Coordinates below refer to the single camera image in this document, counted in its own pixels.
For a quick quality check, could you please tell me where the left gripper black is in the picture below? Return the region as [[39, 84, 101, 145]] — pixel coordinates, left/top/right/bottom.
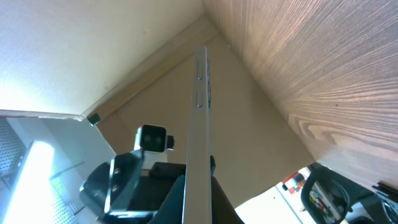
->
[[127, 162, 244, 224]]

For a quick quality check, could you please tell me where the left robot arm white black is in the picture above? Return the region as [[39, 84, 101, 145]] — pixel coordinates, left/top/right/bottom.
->
[[80, 147, 242, 223]]

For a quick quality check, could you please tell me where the smartphone with teal screen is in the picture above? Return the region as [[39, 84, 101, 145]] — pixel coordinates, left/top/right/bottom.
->
[[182, 45, 212, 224]]

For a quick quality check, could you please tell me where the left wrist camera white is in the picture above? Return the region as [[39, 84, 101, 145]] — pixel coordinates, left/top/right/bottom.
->
[[132, 124, 175, 170]]

